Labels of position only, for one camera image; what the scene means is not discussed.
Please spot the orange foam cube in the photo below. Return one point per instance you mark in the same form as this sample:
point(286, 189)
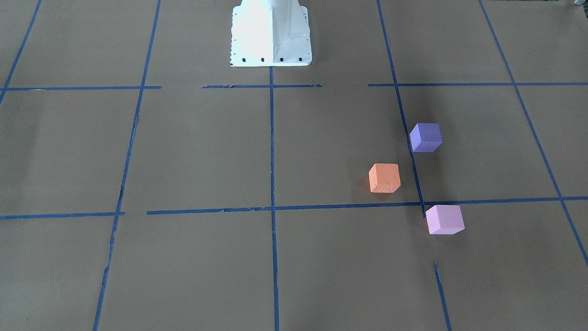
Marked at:
point(384, 178)

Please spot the purple foam cube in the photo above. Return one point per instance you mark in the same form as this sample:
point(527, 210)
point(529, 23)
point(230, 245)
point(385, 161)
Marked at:
point(426, 137)

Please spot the pink foam cube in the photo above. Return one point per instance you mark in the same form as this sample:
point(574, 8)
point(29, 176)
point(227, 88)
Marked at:
point(444, 219)

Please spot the white pedestal column base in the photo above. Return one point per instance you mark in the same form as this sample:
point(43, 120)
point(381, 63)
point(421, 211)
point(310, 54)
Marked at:
point(270, 33)

